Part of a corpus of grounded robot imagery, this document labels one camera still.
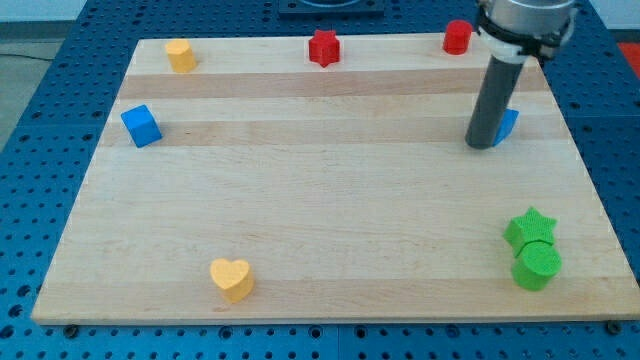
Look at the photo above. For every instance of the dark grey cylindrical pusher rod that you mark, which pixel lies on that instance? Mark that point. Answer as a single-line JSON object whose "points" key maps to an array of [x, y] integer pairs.
{"points": [[495, 93]]}

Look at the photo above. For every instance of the green star block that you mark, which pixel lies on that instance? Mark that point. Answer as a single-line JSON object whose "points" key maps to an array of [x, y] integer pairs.
{"points": [[531, 227]]}

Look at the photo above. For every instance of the red star block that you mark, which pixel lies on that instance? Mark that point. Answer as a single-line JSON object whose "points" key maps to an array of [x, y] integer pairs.
{"points": [[324, 48]]}

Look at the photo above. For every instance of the blue block behind rod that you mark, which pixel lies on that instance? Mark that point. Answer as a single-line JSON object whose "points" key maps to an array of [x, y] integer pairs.
{"points": [[506, 126]]}

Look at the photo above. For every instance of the red cylinder block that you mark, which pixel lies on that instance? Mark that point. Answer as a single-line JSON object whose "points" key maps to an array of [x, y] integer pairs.
{"points": [[457, 37]]}

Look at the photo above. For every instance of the green cylinder block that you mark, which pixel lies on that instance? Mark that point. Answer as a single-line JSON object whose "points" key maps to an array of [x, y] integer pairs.
{"points": [[535, 265]]}

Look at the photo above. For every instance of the wooden board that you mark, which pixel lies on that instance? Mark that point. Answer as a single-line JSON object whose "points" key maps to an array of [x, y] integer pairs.
{"points": [[349, 189]]}

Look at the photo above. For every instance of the yellow pentagon block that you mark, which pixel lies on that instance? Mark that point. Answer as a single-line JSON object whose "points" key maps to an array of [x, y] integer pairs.
{"points": [[180, 55]]}

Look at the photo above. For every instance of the yellow heart block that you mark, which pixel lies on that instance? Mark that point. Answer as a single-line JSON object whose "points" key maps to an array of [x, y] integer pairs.
{"points": [[233, 278]]}

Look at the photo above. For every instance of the blue cube block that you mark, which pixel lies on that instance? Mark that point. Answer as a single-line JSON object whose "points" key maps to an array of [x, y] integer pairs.
{"points": [[141, 125]]}

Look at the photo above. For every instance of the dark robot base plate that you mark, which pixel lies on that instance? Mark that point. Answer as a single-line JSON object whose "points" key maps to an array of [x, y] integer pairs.
{"points": [[295, 8]]}

